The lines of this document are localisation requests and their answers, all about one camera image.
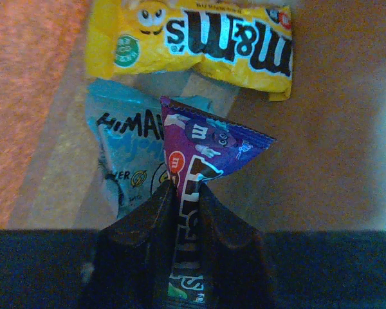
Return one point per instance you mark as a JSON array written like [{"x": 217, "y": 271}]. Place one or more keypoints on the yellow M&M's pack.
[{"x": 247, "y": 46}]

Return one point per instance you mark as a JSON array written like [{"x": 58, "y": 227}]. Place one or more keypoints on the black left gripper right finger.
[{"x": 236, "y": 268}]

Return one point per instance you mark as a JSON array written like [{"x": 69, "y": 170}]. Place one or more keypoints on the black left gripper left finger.
[{"x": 133, "y": 256}]

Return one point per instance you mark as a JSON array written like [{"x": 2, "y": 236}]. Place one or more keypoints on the light blue snack packet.
[{"x": 128, "y": 127}]

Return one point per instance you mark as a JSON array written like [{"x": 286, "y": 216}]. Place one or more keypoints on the red brown paper bag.
[{"x": 326, "y": 171}]

